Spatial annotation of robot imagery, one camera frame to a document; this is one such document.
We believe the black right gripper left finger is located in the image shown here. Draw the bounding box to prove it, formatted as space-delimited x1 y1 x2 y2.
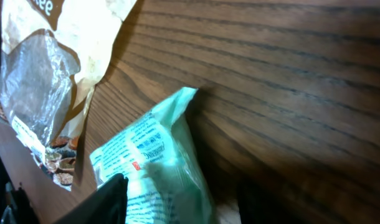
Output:
56 174 128 224

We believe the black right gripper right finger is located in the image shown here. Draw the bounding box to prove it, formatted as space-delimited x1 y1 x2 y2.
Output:
236 180 302 224

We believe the small teal packet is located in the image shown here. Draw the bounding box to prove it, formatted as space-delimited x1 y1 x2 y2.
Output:
90 87 216 224

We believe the clear plastic snack bag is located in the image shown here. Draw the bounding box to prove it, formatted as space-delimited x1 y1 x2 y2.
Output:
0 0 138 191

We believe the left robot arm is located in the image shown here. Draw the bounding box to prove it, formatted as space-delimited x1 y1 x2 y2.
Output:
0 158 39 224

